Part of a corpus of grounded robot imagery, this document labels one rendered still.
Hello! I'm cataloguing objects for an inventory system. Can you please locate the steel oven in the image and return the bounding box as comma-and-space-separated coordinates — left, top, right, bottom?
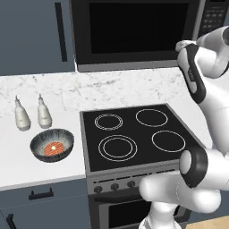
85, 159, 192, 229

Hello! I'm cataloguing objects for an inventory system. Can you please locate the black base cupboard handle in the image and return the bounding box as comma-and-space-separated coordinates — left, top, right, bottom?
5, 213, 18, 229

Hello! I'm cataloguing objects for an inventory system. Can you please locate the black long cupboard handle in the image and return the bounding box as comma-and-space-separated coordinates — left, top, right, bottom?
54, 2, 69, 63

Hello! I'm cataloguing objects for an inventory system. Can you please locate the black glass hob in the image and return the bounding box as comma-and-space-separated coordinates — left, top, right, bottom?
79, 103, 208, 174

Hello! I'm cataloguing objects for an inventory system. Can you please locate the white condiment bottle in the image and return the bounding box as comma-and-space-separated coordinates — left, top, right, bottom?
37, 93, 54, 130
13, 95, 32, 131

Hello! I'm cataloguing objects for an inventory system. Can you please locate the dark oven door handle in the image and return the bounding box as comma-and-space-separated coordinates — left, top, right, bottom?
93, 192, 145, 205

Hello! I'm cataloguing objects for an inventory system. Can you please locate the grey-blue base cupboard door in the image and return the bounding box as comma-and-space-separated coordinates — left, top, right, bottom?
0, 194, 92, 229

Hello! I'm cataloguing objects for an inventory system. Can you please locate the orange round waffle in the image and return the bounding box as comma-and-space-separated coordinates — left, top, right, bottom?
43, 141, 66, 157

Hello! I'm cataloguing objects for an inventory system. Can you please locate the black microwave door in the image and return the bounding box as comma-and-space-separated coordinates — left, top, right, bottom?
70, 0, 207, 65

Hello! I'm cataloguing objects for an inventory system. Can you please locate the dark grey streaked bowl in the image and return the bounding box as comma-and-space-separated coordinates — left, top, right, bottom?
30, 128, 75, 164

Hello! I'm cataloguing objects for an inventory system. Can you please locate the grey-blue wall cupboard door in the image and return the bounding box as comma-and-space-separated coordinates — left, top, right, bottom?
0, 0, 76, 77

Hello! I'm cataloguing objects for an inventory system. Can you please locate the grey-blue drawer front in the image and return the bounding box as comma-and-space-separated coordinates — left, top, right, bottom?
0, 177, 89, 208

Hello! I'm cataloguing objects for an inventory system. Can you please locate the black microwave oven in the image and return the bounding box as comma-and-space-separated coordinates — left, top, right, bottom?
69, 0, 229, 73

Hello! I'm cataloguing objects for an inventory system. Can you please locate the black drawer handle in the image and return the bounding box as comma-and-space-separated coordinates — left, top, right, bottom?
28, 188, 55, 201

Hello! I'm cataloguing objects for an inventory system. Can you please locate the black glass oven door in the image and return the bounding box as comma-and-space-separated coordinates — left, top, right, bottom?
89, 194, 191, 229

